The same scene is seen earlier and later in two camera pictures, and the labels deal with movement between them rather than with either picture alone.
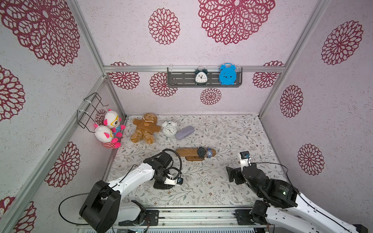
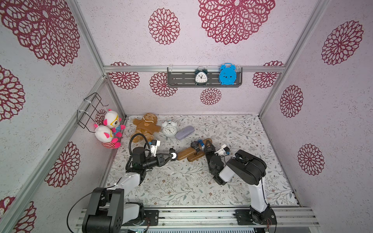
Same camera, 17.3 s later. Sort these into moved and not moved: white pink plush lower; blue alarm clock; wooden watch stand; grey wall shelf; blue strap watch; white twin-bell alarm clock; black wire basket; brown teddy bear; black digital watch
Moved: wooden watch stand; black digital watch; blue strap watch
Not moved: blue alarm clock; grey wall shelf; white twin-bell alarm clock; white pink plush lower; brown teddy bear; black wire basket
